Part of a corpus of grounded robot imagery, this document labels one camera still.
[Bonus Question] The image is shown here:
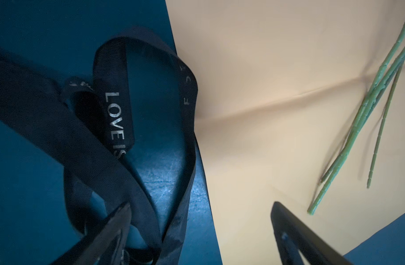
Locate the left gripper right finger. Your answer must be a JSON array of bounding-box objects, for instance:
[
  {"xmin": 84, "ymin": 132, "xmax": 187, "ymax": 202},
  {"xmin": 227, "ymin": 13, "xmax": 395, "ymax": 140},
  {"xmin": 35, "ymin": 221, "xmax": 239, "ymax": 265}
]
[{"xmin": 271, "ymin": 202, "xmax": 350, "ymax": 265}]

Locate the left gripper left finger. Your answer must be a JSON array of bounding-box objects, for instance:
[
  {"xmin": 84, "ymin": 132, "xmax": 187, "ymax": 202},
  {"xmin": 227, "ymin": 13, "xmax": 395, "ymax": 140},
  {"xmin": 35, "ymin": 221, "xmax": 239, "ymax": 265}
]
[{"xmin": 53, "ymin": 202, "xmax": 131, "ymax": 265}]

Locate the black printed ribbon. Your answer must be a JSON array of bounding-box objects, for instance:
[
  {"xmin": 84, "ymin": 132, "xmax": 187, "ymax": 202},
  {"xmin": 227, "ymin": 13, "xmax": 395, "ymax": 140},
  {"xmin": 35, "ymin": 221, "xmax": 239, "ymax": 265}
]
[{"xmin": 0, "ymin": 26, "xmax": 198, "ymax": 265}]

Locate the orange wrapping paper sheet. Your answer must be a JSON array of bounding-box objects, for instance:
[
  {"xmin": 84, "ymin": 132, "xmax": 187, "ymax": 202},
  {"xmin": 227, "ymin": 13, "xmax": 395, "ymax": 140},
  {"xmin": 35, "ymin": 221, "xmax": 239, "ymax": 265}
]
[{"xmin": 167, "ymin": 1, "xmax": 405, "ymax": 265}]

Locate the light pink fake rose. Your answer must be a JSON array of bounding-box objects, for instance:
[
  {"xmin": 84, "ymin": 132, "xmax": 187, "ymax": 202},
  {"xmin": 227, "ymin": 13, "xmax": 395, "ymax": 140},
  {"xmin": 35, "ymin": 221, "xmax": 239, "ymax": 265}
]
[{"xmin": 307, "ymin": 21, "xmax": 405, "ymax": 215}]

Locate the green table mat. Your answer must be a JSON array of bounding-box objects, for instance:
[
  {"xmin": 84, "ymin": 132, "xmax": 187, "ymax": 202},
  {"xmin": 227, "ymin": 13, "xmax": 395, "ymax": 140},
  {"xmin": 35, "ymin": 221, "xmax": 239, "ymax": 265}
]
[{"xmin": 0, "ymin": 0, "xmax": 405, "ymax": 265}]

